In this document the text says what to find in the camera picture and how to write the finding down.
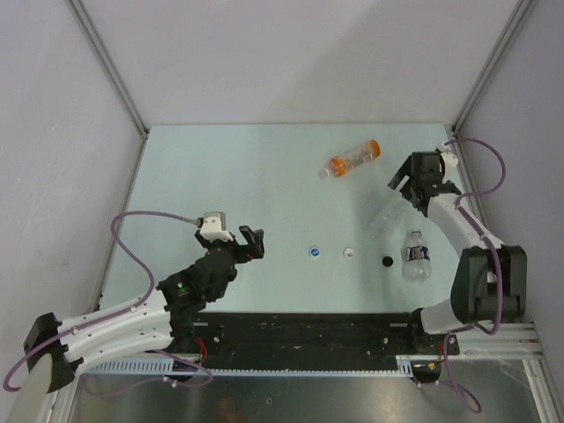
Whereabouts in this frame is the clear unlabelled plastic bottle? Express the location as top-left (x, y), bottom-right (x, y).
top-left (368, 199), bottom-right (407, 238)

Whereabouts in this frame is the white blue bottle cap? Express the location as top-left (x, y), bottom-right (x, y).
top-left (308, 247), bottom-right (321, 259)

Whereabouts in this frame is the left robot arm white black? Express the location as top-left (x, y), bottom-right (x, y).
top-left (24, 226), bottom-right (264, 392)

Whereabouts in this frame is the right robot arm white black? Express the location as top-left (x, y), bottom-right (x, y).
top-left (389, 149), bottom-right (527, 353)

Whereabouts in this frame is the orange label bottle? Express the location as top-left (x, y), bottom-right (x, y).
top-left (319, 140), bottom-right (381, 179)

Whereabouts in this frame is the blue label water bottle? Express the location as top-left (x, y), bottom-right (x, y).
top-left (402, 230), bottom-right (432, 282)

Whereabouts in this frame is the black bottle cap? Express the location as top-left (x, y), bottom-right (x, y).
top-left (382, 256), bottom-right (394, 268)

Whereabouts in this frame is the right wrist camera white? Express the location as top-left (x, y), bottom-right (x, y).
top-left (435, 143), bottom-right (459, 179)

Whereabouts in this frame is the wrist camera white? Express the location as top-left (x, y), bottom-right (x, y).
top-left (196, 211), bottom-right (234, 242)
top-left (435, 143), bottom-right (459, 179)

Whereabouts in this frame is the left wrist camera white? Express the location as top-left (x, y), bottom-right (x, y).
top-left (196, 211), bottom-right (234, 242)

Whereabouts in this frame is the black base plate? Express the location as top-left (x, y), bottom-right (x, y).
top-left (164, 312), bottom-right (461, 368)

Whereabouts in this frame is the grey slotted cable duct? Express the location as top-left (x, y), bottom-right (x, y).
top-left (81, 355), bottom-right (437, 378)

